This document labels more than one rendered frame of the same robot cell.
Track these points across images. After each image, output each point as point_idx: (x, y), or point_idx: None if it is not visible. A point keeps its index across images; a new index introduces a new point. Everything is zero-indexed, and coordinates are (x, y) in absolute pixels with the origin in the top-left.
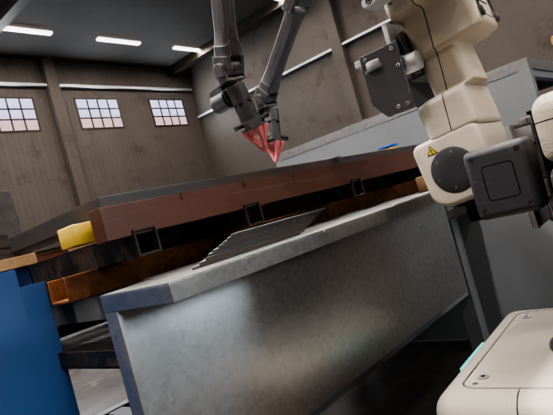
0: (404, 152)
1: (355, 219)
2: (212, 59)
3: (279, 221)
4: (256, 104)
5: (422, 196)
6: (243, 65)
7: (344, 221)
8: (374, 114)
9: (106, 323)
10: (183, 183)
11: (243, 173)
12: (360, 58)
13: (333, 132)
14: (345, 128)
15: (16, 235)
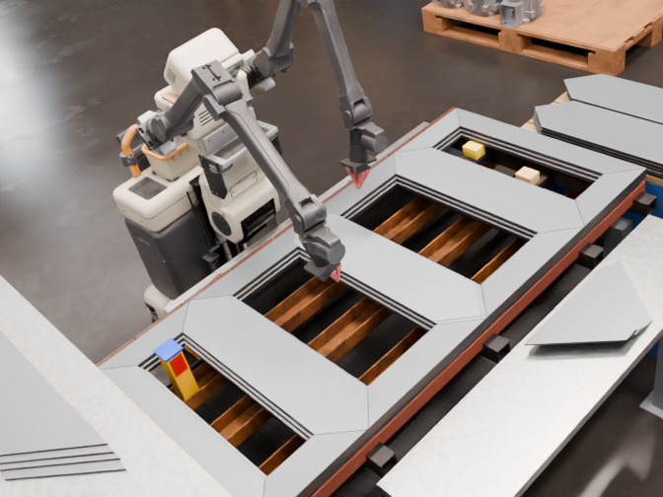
0: (209, 283)
1: (335, 184)
2: (367, 99)
3: (377, 160)
4: (327, 215)
5: (269, 232)
6: (342, 114)
7: (342, 181)
8: (76, 411)
9: (568, 286)
10: (419, 134)
11: (384, 160)
12: (274, 124)
13: (162, 430)
14: (145, 413)
15: (550, 137)
